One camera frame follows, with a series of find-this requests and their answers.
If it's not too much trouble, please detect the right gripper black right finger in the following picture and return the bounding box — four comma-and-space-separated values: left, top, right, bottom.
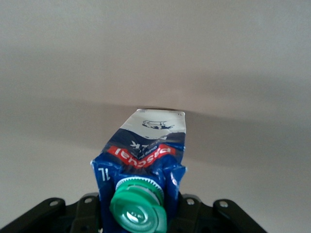
174, 193, 268, 233

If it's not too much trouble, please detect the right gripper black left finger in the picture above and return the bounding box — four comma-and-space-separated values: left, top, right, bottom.
0, 192, 103, 233

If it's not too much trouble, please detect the blue milk carton green cap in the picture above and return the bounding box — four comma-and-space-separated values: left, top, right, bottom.
90, 108, 189, 233

